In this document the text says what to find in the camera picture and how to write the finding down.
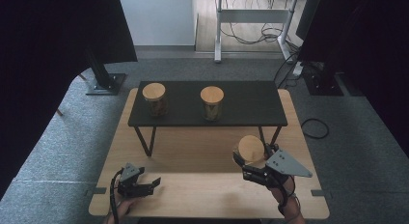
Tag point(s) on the person's right hand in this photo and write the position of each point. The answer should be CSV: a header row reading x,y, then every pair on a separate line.
x,y
289,188

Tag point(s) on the black shelf with metal legs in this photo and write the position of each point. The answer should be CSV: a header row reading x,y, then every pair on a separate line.
x,y
250,103

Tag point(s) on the glass jar brown contents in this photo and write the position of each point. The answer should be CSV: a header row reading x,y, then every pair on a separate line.
x,y
154,92

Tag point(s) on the grey tape strip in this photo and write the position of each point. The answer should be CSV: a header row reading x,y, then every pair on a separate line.
x,y
99,190
317,192

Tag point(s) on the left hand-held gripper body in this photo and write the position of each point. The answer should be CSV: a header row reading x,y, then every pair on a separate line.
x,y
128,187

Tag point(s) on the grey metal desk frame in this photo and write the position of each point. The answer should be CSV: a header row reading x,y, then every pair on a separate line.
x,y
254,15

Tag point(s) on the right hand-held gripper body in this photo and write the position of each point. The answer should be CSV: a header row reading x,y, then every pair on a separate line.
x,y
284,164

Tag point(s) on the large dark curtain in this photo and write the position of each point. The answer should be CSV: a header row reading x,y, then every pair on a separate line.
x,y
369,40
41,56

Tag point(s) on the glass jar beige beans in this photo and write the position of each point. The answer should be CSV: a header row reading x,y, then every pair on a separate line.
x,y
212,95

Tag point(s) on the black stand with base plate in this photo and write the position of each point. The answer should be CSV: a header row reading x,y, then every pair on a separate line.
x,y
104,80
323,84

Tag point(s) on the glass jar pale contents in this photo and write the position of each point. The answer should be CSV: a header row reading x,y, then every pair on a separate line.
x,y
251,148

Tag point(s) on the white power strip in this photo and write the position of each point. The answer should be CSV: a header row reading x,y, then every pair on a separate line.
x,y
298,69

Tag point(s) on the person's left hand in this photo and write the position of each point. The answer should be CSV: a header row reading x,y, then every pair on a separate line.
x,y
123,208

